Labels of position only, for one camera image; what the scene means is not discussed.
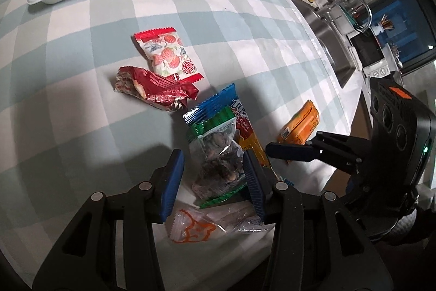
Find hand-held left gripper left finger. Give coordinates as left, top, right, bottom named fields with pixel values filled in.
left=32, top=148, right=186, bottom=291

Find blue yellow snack packet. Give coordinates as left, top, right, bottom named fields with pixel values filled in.
left=183, top=83, right=295, bottom=187

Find clear nut packet green edges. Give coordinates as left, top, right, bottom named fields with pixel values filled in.
left=186, top=107, right=255, bottom=210

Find clear packet orange print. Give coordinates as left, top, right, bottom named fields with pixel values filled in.
left=165, top=200, right=275, bottom=244

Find steel faucet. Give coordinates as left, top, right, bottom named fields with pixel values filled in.
left=322, top=0, right=373, bottom=30

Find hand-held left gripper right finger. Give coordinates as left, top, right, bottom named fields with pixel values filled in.
left=243, top=149, right=392, bottom=291

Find black countertop appliance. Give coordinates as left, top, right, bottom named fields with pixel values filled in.
left=347, top=31, right=386, bottom=71

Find strawberry print snack packet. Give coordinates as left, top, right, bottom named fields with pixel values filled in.
left=134, top=27, right=204, bottom=85

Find steel sink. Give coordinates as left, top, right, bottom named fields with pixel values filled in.
left=281, top=0, right=359, bottom=89

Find dark red snack packet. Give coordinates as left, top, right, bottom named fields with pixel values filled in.
left=114, top=66, right=200, bottom=113

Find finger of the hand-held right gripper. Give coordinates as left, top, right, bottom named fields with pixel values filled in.
left=266, top=131, right=373, bottom=176

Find checked tablecloth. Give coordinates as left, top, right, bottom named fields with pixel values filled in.
left=0, top=0, right=352, bottom=281

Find orange snack packet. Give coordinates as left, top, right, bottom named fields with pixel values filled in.
left=277, top=100, right=321, bottom=146

